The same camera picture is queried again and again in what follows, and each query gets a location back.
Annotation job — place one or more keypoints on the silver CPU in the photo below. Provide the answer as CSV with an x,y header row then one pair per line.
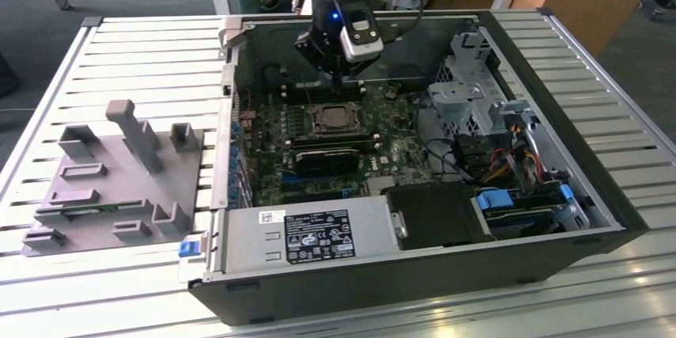
x,y
338,117

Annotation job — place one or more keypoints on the CPU socket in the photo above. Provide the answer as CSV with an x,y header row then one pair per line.
x,y
340,131

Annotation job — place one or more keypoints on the black RAM slot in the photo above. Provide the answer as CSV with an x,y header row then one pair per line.
x,y
330,144
330,138
319,90
319,93
330,141
319,96

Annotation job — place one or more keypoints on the green motherboard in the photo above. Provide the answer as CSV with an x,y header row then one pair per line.
x,y
407,132

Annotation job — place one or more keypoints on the blue expansion card latch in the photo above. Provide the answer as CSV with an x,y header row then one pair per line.
x,y
235,195
234,177
235,154
234,129

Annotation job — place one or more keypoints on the black graphics card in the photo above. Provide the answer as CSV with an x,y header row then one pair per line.
x,y
327,165

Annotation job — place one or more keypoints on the metal drive cage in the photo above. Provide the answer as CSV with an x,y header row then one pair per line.
x,y
459,112

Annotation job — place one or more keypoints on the silver chipset heatsink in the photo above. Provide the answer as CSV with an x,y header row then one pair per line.
x,y
380,183

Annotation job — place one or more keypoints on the black fan shroud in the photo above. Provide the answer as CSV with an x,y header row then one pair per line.
x,y
438,211

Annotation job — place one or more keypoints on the blue disk carrier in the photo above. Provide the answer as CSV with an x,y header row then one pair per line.
x,y
494,198

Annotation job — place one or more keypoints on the silver power supply unit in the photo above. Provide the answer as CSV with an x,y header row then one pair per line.
x,y
243,235

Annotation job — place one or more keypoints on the grey parts rack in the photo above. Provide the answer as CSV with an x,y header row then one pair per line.
x,y
122,179

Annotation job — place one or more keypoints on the blue case side latch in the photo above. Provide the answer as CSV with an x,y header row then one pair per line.
x,y
190,249

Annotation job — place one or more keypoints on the black disk drive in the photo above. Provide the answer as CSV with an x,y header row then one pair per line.
x,y
520,219

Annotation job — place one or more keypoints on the blue drive latch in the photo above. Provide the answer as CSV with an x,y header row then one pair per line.
x,y
566,192

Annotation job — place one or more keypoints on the green RAM stick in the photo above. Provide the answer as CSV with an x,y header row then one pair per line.
x,y
103,208

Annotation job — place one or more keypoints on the black PC case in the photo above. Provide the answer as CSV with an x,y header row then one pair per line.
x,y
370,294

